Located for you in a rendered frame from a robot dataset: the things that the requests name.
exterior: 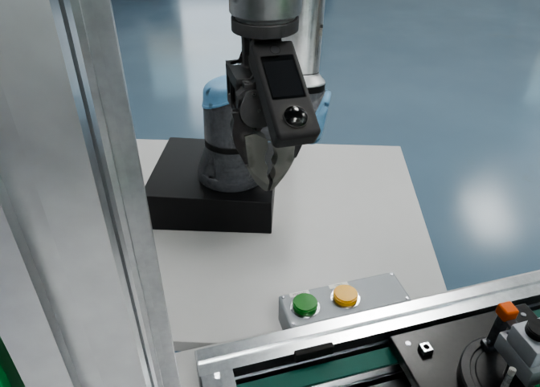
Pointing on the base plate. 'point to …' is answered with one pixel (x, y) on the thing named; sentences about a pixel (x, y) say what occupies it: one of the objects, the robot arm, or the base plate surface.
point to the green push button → (304, 304)
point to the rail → (358, 331)
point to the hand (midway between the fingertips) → (270, 185)
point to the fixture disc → (480, 367)
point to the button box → (325, 294)
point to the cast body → (522, 350)
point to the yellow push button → (345, 295)
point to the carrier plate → (443, 348)
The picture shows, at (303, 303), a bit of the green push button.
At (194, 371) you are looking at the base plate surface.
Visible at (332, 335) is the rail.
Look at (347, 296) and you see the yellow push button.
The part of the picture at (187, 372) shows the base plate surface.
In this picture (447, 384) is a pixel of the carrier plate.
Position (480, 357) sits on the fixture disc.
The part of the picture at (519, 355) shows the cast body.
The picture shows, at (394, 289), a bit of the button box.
